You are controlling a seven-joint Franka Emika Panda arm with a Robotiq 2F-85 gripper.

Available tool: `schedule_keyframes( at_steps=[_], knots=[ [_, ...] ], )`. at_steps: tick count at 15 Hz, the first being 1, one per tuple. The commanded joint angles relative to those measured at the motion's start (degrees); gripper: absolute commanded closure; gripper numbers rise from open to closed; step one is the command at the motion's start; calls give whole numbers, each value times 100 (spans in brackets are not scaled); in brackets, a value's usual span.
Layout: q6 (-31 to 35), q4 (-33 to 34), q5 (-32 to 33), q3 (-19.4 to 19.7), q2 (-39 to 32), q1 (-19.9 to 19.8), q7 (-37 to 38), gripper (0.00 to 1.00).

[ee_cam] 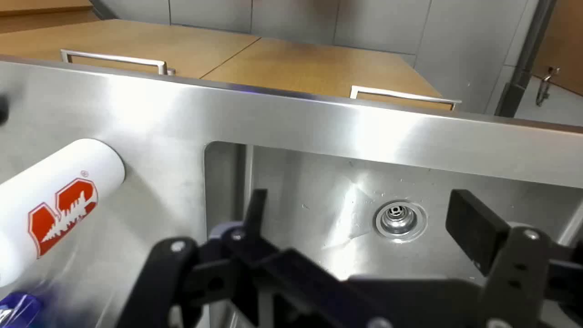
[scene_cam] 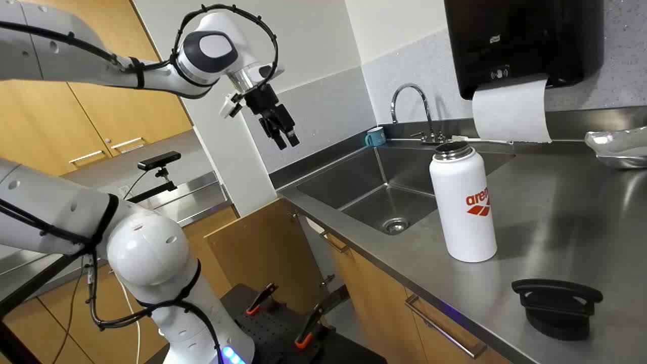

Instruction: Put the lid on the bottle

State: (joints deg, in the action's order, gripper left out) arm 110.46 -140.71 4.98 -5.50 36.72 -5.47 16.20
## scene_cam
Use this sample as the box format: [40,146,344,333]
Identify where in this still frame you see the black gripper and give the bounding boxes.
[244,85,300,149]

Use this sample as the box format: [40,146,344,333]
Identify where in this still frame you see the black bottle lid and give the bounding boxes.
[511,279,602,343]

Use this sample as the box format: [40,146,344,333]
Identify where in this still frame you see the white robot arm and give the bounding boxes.
[0,2,297,364]

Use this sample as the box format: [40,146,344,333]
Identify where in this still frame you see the white metal water bottle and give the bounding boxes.
[428,143,498,263]

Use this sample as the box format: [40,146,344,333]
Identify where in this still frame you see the stainless steel sink basin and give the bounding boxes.
[292,142,517,236]

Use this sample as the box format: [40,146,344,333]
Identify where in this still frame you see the chrome sink faucet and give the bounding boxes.
[389,84,447,146]

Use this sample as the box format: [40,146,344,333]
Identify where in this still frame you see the left black orange clamp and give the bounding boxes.
[244,284,276,317]

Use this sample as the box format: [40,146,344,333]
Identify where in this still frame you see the black orange clamp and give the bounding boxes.
[293,286,349,350]
[244,284,276,317]

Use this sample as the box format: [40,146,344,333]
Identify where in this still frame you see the black perforated robot table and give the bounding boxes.
[223,286,387,364]

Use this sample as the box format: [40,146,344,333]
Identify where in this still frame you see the right black orange clamp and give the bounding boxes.
[293,286,349,350]

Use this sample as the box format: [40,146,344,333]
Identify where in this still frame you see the black paper towel dispenser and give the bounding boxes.
[445,0,605,100]

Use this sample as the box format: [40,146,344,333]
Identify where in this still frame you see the white paper towel sheet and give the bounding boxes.
[471,80,551,143]

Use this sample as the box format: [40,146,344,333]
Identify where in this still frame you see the silver metal bowl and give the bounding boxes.
[585,125,647,171]

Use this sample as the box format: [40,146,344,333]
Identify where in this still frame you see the black camera on stand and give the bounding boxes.
[123,151,181,203]

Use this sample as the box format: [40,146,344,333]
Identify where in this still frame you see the upper wooden wall cabinets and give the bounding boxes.
[0,0,190,176]

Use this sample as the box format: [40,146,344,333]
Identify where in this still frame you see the wooden cabinet drawer handle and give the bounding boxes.
[404,295,487,361]

